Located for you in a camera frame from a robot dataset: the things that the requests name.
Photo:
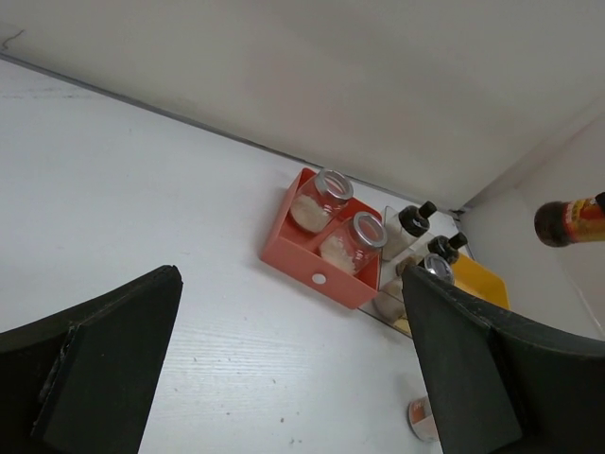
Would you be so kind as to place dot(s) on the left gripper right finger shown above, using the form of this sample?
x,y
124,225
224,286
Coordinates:
x,y
499,382

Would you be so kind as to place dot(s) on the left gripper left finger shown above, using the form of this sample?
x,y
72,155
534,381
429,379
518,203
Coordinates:
x,y
83,380

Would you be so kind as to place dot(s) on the silver lid jar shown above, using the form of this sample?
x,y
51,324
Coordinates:
x,y
421,420

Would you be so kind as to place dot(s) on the black silver lid shaker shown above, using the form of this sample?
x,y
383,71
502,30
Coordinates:
x,y
437,267

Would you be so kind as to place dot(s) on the black faceted lid jar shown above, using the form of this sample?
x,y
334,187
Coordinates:
x,y
446,248

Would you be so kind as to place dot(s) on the red lid sauce jar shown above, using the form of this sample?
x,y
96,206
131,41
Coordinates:
x,y
562,223

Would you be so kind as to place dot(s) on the black knob lid shaker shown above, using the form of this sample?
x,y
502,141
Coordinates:
x,y
405,227

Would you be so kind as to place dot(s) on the glass jar of rice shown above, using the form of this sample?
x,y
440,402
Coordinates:
x,y
319,200

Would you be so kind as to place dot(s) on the yellow tray box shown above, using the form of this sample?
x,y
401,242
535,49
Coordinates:
x,y
476,280

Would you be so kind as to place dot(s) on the clear plastic tray box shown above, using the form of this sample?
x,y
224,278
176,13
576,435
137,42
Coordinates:
x,y
443,224

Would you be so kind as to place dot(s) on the red tray box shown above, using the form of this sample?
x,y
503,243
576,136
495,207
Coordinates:
x,y
296,253

